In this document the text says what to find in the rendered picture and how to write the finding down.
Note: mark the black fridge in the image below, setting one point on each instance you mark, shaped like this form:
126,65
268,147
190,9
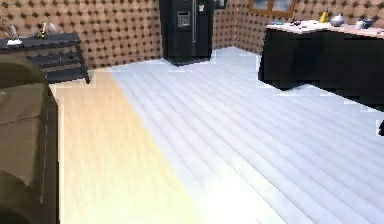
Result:
186,40

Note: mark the teal flat dish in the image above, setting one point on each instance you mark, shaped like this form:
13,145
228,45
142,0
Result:
276,23

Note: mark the wooden framed window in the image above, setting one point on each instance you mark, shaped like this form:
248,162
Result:
271,6

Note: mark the black kitchen counter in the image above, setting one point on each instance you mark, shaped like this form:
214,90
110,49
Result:
320,60

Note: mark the black shelf unit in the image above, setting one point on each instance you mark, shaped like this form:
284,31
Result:
56,56

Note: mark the yellow bottle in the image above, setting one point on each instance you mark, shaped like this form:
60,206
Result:
323,16

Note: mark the brown sofa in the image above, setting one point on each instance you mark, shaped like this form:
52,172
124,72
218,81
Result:
23,133

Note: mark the grey round kettle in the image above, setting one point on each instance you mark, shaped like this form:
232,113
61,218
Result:
337,20

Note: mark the white cup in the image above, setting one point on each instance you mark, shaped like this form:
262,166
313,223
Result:
359,24

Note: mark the white flat dish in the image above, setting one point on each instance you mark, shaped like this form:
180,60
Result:
14,42

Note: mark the dark blue bowl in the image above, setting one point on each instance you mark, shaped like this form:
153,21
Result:
367,23

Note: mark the dark framed wall picture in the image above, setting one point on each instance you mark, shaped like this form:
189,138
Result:
220,3

